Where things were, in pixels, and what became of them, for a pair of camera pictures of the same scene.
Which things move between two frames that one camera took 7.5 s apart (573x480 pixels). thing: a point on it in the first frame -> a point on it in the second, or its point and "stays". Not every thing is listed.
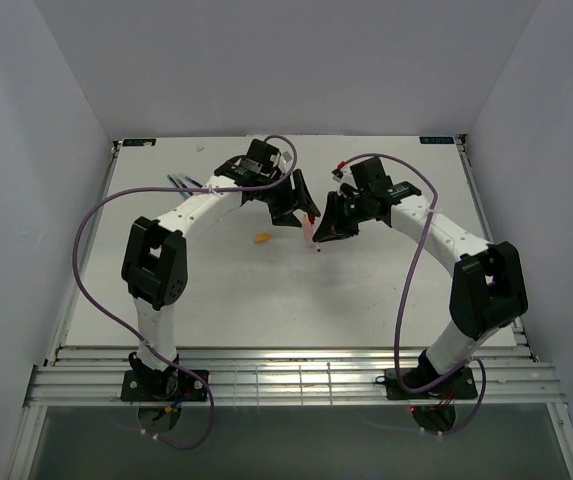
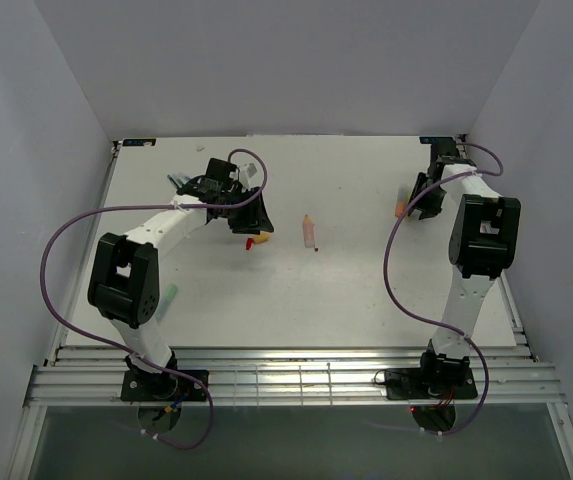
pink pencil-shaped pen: [307, 230] stays
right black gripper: [332, 225] -> [421, 202]
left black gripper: [299, 196] -> [255, 218]
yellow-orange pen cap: [261, 237] stays
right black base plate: [462, 386] stays
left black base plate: [168, 385] stays
